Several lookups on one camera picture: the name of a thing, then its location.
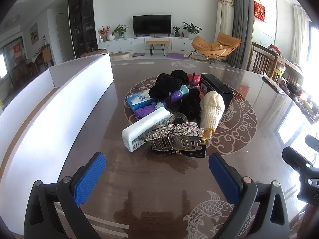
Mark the brown patterned desktop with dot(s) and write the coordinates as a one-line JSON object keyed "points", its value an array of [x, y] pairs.
{"points": [[149, 179]]}

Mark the purple floor mat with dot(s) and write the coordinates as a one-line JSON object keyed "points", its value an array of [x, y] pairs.
{"points": [[175, 56]]}

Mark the white partition board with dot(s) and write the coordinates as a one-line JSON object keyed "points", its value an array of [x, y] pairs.
{"points": [[62, 119]]}

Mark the wooden chair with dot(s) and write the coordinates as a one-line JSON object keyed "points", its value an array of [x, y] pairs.
{"points": [[259, 59]]}

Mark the cream knitted glove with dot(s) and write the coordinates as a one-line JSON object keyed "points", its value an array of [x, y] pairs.
{"points": [[211, 109]]}

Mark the black scrunchie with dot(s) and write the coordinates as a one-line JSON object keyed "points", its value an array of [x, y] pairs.
{"points": [[189, 104], [164, 83], [180, 76]]}

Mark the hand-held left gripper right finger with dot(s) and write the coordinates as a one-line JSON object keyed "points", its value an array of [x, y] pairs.
{"points": [[224, 181]]}

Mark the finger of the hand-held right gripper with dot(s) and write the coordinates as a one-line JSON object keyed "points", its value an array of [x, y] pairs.
{"points": [[296, 156], [312, 142]]}

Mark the person's right forearm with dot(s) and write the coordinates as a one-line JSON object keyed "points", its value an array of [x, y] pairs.
{"points": [[310, 220]]}

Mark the clear tape roll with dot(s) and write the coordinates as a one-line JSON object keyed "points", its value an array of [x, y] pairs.
{"points": [[174, 118]]}

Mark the brown cardboard box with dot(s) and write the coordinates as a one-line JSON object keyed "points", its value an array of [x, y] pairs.
{"points": [[93, 52]]}

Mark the white rectangular packet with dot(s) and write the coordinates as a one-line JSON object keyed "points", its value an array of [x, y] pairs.
{"points": [[144, 129]]}

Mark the beige floor cushion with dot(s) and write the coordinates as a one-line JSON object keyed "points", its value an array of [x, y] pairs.
{"points": [[121, 54]]}

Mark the black cardboard box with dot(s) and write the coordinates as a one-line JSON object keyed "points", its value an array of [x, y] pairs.
{"points": [[216, 84]]}

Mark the red flower plant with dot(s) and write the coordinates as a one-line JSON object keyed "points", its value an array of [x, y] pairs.
{"points": [[104, 31]]}

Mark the rhinestone bow hair claw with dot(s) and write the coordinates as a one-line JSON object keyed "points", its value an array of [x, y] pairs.
{"points": [[174, 130]]}

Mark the dark display cabinet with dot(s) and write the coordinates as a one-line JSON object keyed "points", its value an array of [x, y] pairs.
{"points": [[83, 17]]}

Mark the orange lounge chair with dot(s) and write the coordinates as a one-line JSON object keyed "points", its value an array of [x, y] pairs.
{"points": [[211, 46]]}

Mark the small potted plant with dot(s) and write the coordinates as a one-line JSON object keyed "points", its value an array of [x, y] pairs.
{"points": [[176, 29]]}

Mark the framed wall painting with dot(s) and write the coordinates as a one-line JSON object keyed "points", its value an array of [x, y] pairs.
{"points": [[34, 33]]}

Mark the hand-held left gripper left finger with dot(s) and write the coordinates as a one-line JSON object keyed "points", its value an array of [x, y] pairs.
{"points": [[89, 176]]}

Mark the blue white cardboard box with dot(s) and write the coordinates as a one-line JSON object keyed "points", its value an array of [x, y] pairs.
{"points": [[139, 99]]}

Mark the red wall hanging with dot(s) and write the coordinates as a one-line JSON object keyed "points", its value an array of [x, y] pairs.
{"points": [[260, 11]]}

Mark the grey curtain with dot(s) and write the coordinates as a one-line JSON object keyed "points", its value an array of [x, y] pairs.
{"points": [[240, 17]]}

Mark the large leafy potted plant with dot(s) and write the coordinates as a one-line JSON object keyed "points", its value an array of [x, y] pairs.
{"points": [[190, 28]]}

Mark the red packet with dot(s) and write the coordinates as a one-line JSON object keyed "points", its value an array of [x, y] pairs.
{"points": [[196, 79]]}

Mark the small wooden cabinet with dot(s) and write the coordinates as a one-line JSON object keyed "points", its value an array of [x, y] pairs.
{"points": [[47, 54]]}

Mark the covered standing air conditioner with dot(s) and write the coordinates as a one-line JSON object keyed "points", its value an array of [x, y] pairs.
{"points": [[224, 12]]}

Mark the wooden bench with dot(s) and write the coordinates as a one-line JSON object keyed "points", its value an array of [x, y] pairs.
{"points": [[158, 42]]}

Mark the black television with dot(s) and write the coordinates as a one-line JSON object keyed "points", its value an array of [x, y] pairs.
{"points": [[152, 25]]}

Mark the white television cabinet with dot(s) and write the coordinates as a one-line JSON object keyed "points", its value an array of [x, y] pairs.
{"points": [[124, 43]]}

